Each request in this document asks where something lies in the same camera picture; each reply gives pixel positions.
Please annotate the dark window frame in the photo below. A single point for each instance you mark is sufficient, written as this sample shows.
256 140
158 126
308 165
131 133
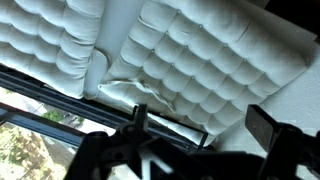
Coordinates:
50 96

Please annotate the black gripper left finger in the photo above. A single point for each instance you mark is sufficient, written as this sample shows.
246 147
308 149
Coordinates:
141 116

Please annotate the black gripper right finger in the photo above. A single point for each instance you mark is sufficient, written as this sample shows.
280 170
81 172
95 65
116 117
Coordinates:
260 126

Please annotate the white tufted seat cushion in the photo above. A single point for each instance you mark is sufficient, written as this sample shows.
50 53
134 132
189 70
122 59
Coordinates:
206 66
43 40

